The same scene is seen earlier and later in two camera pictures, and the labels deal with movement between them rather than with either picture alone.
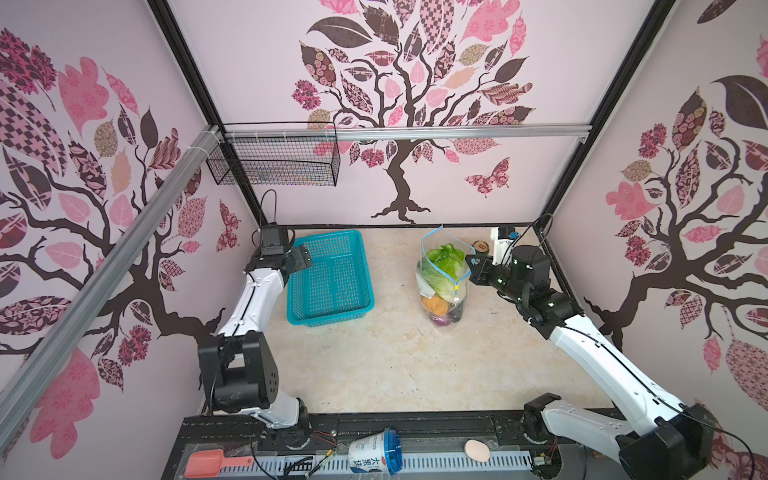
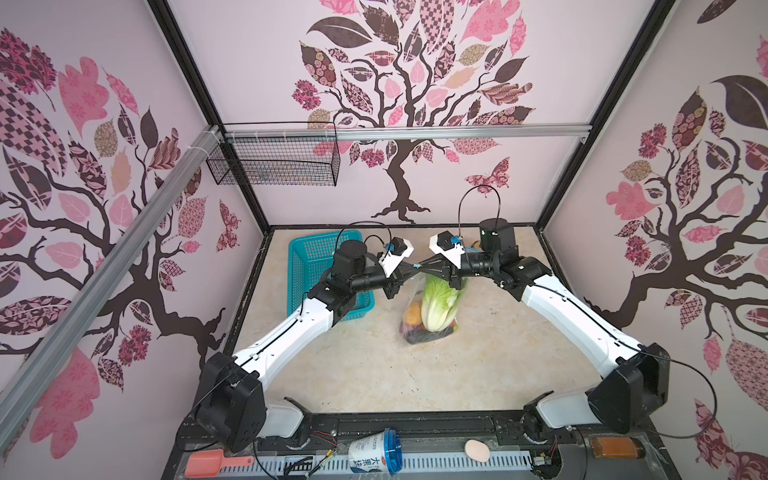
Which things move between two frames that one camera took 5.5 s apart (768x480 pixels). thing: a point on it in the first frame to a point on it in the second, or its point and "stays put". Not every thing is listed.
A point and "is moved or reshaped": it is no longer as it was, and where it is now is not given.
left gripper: [300, 256] to [397, 278]
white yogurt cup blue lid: [379, 452] stays put
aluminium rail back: [408, 133] stays put
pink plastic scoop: [212, 463] stays put
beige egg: [477, 450] stays put
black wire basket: [276, 154] stays put
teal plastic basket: [336, 287] stays put
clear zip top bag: [442, 276] is moved or reshaped
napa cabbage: [442, 269] is moved or reshaped
